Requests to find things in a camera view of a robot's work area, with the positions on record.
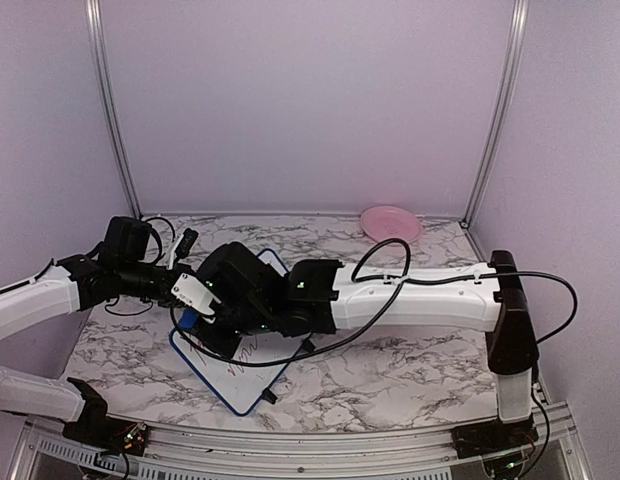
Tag aluminium frame post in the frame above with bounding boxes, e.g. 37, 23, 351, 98
462, 0, 530, 229
85, 0, 143, 218

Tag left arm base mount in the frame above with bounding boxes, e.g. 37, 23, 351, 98
62, 417, 149, 456

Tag blue whiteboard eraser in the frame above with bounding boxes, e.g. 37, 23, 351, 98
178, 309, 199, 330

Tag small blue-framed whiteboard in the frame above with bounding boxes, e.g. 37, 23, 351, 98
168, 248, 316, 416

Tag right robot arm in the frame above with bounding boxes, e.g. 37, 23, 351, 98
195, 238, 578, 448

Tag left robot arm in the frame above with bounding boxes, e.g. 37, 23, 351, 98
0, 216, 198, 445

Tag right aluminium frame post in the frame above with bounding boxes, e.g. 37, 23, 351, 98
462, 0, 530, 229

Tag pink plate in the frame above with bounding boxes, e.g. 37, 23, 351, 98
360, 206, 423, 243

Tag left aluminium frame post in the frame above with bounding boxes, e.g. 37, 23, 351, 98
85, 0, 143, 218

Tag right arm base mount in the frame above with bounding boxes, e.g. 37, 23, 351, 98
451, 417, 539, 459

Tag front aluminium rail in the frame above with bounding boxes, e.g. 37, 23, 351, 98
7, 403, 593, 479

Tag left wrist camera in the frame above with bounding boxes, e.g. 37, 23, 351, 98
167, 228, 199, 270

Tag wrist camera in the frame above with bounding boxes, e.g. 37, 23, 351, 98
167, 228, 199, 270
171, 273, 219, 322

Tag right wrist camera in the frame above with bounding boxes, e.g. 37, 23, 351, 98
171, 273, 219, 322

